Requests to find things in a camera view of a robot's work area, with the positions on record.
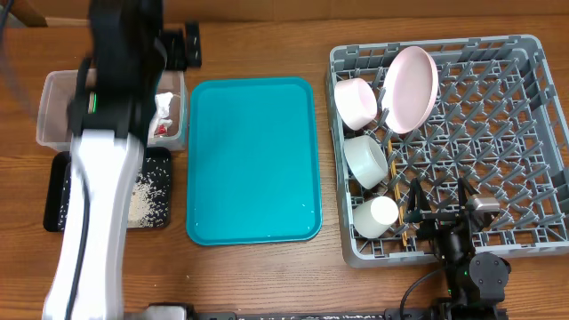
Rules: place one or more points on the white cup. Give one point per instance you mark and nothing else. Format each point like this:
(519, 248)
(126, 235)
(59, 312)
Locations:
(374, 217)

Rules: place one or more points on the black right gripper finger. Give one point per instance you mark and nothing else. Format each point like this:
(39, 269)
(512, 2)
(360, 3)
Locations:
(417, 202)
(464, 190)

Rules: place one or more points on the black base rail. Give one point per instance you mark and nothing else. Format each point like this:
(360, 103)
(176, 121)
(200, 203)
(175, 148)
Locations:
(187, 312)

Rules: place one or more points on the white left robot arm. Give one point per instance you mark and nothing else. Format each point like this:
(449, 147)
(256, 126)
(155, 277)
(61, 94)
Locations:
(109, 118)

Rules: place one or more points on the large pink plate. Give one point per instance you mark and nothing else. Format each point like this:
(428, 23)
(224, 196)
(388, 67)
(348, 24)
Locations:
(411, 86)

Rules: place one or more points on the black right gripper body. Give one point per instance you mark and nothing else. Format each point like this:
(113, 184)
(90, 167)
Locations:
(437, 222)

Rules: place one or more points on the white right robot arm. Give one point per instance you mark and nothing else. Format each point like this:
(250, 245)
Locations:
(476, 281)

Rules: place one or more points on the teal serving tray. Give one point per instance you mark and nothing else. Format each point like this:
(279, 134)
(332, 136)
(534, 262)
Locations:
(253, 169)

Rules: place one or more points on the black tray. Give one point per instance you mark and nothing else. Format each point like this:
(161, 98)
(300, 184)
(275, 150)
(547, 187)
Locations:
(150, 204)

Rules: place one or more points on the white napkin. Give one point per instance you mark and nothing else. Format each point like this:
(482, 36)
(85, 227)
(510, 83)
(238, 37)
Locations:
(162, 115)

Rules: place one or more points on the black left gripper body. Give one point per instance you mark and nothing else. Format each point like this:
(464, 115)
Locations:
(175, 55)

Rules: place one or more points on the wooden chopstick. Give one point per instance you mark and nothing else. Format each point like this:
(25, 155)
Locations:
(392, 157)
(397, 194)

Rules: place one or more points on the clear plastic waste bin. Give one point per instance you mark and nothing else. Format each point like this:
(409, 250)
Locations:
(59, 89)

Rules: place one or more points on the grey dishwasher rack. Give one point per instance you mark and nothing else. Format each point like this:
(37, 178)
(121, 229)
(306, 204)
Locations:
(498, 123)

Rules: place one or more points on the grey bowl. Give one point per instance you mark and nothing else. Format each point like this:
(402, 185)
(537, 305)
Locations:
(366, 160)

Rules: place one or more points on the small pink bowl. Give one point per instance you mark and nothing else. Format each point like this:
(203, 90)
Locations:
(355, 102)

